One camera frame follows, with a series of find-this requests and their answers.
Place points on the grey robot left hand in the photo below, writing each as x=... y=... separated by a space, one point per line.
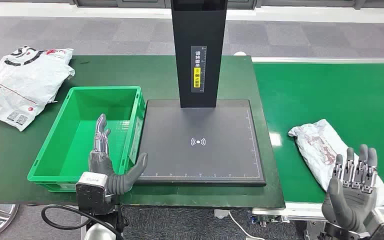
x=101 y=162

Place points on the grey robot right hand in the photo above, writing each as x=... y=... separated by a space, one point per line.
x=351 y=205

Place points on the grey parcel bag red print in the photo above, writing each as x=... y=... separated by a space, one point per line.
x=314 y=149

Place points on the white parcel bag black print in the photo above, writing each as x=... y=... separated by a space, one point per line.
x=23 y=86

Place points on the black inbound scanner machine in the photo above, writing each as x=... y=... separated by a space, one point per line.
x=212 y=155

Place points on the green plastic crate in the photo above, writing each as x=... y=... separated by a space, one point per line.
x=76 y=139

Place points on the black yellow label sticker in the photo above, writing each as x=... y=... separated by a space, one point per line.
x=197 y=78

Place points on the small white round object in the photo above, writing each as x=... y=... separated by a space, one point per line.
x=240 y=53

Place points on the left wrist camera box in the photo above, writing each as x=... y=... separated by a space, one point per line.
x=91 y=188

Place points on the white bracket block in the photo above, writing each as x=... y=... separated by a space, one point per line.
x=221 y=213

